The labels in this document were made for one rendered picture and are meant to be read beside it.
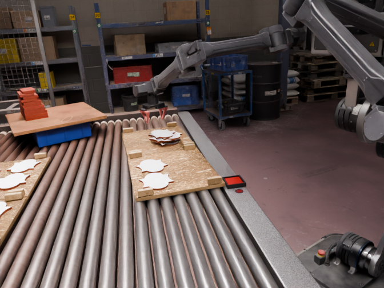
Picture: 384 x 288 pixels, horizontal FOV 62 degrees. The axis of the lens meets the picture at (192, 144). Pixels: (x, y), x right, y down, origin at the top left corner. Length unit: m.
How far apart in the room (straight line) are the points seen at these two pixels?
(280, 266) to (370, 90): 0.49
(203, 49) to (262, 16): 5.71
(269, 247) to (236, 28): 5.95
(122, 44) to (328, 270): 4.65
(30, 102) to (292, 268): 1.69
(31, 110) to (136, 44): 3.77
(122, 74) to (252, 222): 4.76
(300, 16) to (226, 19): 5.73
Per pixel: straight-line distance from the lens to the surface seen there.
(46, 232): 1.17
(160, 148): 1.65
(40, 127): 1.94
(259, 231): 1.04
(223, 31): 6.61
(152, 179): 1.31
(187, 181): 1.29
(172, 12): 5.69
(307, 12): 0.91
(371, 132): 0.70
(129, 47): 5.66
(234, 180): 1.30
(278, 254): 0.97
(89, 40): 6.24
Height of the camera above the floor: 1.52
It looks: 20 degrees down
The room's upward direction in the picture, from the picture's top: 3 degrees counter-clockwise
